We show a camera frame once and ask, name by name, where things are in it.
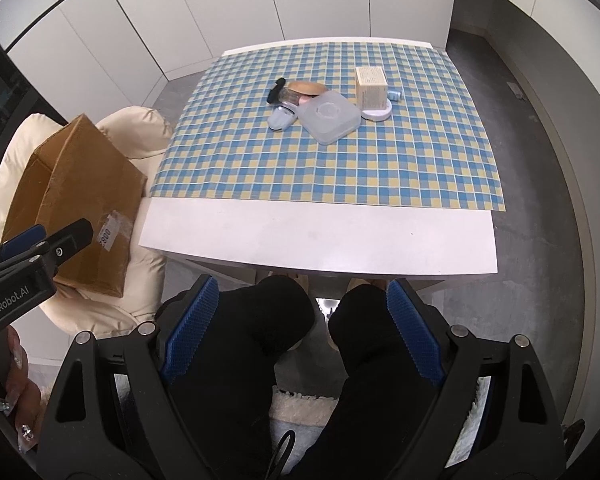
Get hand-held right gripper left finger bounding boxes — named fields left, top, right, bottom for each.
left=37, top=274, right=221, bottom=480

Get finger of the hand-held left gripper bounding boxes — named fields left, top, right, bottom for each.
left=0, top=224, right=47, bottom=273
left=30, top=217, right=95, bottom=273

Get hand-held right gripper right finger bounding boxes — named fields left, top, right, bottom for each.
left=386, top=277, right=568, bottom=480

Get brown cardboard box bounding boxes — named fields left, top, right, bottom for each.
left=1, top=114, right=148, bottom=299

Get white round compact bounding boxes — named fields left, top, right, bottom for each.
left=359, top=99, right=393, bottom=122

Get translucent square plastic box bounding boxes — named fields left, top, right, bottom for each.
left=297, top=91, right=362, bottom=146

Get pale blue plastic case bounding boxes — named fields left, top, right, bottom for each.
left=267, top=106, right=300, bottom=132

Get clear bottle pink cap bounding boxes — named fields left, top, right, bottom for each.
left=275, top=91, right=315, bottom=109

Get person's left hand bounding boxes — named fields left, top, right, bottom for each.
left=0, top=329, right=43, bottom=448

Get person's right leg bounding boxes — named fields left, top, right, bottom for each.
left=290, top=284, right=481, bottom=480

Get beige slipper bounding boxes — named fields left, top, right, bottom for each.
left=345, top=277, right=388, bottom=293

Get cream cushioned chair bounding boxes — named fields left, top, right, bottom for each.
left=0, top=106, right=176, bottom=336

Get grey fleece robe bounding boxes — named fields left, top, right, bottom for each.
left=267, top=385, right=338, bottom=480

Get blue yellow checkered tablecloth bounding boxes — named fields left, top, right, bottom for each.
left=150, top=38, right=507, bottom=212

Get black makeup puff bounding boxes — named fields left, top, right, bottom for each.
left=267, top=77, right=287, bottom=106

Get white wardrobe cabinets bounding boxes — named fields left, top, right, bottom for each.
left=0, top=0, right=463, bottom=86

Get tan makeup puff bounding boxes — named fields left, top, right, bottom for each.
left=286, top=80, right=328, bottom=97

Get black glass wall panel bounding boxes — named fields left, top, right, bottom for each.
left=0, top=25, right=56, bottom=166

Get black cable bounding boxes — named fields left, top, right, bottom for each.
left=269, top=430, right=297, bottom=480

